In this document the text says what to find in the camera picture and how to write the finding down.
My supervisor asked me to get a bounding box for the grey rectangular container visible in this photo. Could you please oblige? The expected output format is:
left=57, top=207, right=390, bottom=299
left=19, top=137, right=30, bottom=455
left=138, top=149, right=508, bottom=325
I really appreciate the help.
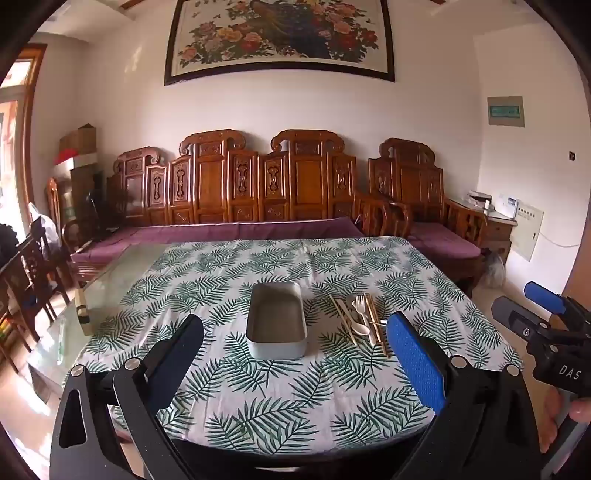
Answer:
left=246, top=281, right=309, bottom=360

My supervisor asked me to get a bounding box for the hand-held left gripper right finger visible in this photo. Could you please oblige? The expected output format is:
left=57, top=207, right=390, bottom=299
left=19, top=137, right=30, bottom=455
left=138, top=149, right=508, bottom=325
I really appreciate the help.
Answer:
left=385, top=311, right=543, bottom=480

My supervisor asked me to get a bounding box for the small cream plastic spoon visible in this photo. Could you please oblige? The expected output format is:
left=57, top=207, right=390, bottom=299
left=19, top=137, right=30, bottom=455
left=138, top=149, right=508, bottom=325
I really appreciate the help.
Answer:
left=339, top=302, right=371, bottom=335

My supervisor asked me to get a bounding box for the grey fluffy bundle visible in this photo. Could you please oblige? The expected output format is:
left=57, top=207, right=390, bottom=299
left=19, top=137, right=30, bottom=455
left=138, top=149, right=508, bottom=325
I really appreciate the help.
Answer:
left=482, top=253, right=508, bottom=289

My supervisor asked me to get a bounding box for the grey wall panel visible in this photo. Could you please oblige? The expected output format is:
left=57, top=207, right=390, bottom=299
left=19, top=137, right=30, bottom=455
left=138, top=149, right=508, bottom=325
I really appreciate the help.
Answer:
left=487, top=95, right=526, bottom=127

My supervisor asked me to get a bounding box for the white wall cabinet door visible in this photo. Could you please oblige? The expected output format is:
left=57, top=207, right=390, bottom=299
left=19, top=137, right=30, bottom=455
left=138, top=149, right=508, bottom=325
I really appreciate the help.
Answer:
left=510, top=203, right=544, bottom=263

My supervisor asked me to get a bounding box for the carved wooden armchair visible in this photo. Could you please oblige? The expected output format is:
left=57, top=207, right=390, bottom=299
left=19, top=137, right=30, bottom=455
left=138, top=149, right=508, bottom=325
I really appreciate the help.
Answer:
left=368, top=137, right=488, bottom=296

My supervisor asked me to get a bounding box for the cardboard box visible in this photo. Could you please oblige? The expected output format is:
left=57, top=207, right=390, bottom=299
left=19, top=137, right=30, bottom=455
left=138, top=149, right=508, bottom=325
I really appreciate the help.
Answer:
left=59, top=124, right=98, bottom=158

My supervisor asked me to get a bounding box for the person's right hand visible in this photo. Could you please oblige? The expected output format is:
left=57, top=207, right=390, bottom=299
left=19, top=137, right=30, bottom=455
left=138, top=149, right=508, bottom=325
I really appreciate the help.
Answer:
left=538, top=385, right=591, bottom=455

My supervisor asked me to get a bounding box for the black bag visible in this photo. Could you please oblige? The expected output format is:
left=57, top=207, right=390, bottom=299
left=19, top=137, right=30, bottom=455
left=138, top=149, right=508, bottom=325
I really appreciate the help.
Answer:
left=0, top=224, right=26, bottom=264

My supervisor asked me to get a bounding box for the dark wooden chair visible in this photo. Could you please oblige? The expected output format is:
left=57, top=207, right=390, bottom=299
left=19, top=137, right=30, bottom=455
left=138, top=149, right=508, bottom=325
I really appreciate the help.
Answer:
left=0, top=235, right=70, bottom=370

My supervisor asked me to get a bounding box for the wooden side table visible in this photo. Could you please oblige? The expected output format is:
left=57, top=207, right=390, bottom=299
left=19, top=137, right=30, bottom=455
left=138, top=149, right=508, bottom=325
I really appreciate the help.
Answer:
left=450, top=198, right=518, bottom=264

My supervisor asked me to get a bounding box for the cream plastic fork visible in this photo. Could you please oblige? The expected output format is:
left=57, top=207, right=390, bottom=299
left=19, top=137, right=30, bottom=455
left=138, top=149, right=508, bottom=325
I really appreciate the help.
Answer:
left=353, top=295, right=378, bottom=346

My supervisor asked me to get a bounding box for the framed floral painting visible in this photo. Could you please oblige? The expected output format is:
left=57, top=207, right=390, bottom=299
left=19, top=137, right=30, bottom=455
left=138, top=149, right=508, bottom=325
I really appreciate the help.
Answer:
left=164, top=0, right=396, bottom=86

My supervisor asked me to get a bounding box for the white plastic bag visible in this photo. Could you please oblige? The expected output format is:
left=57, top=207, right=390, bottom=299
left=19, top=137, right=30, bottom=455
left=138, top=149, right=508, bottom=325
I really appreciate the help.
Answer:
left=28, top=203, right=61, bottom=241

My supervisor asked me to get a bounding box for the leaf-print tablecloth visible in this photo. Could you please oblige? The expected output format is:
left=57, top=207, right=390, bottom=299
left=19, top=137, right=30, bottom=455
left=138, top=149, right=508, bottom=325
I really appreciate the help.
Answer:
left=62, top=236, right=525, bottom=455

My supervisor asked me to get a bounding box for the long purple sofa cushion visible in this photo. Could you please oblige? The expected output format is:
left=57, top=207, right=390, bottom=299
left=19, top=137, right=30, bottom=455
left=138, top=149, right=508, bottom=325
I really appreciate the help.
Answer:
left=74, top=217, right=365, bottom=264

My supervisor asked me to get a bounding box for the wooden window frame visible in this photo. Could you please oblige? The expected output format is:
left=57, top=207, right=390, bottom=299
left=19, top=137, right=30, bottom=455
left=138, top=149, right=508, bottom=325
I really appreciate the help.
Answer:
left=0, top=44, right=49, bottom=232

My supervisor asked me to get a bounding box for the purple armchair cushion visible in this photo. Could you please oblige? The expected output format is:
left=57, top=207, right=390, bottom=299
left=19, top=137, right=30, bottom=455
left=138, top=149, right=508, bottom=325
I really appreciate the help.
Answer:
left=409, top=222, right=483, bottom=260

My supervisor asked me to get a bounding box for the carved wooden sofa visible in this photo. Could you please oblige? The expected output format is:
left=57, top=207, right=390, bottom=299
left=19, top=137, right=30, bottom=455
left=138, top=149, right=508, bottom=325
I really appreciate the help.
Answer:
left=65, top=129, right=389, bottom=287

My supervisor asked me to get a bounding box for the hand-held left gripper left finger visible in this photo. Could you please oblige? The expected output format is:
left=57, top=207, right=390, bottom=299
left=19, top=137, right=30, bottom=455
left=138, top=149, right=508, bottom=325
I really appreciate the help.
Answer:
left=48, top=314, right=206, bottom=480

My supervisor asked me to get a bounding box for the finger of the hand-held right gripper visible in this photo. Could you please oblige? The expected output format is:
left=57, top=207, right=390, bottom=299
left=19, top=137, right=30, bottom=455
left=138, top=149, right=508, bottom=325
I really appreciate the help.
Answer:
left=491, top=296, right=557, bottom=344
left=524, top=281, right=591, bottom=319

